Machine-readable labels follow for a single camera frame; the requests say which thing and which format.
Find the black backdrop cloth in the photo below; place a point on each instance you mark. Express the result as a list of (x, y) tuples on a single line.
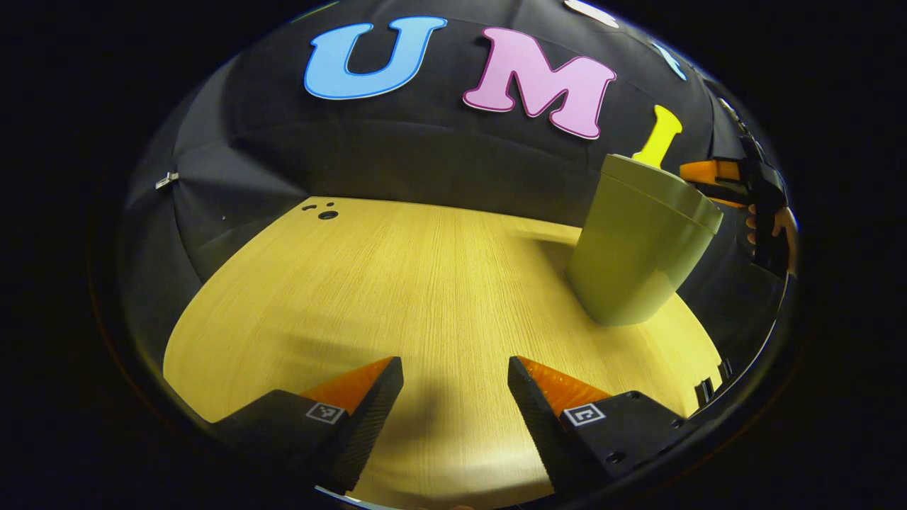
[(354, 156)]

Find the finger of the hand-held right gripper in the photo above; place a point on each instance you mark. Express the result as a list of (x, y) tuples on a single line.
[(708, 172), (723, 198)]

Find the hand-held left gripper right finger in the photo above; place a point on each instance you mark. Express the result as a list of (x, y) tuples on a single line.
[(531, 404)]

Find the green desktop garbage bin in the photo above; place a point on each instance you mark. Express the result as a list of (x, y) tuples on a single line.
[(638, 248)]

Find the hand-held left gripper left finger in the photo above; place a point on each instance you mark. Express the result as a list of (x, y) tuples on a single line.
[(379, 404)]

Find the white backdrop clip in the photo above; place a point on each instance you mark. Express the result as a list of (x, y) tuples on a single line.
[(166, 180)]

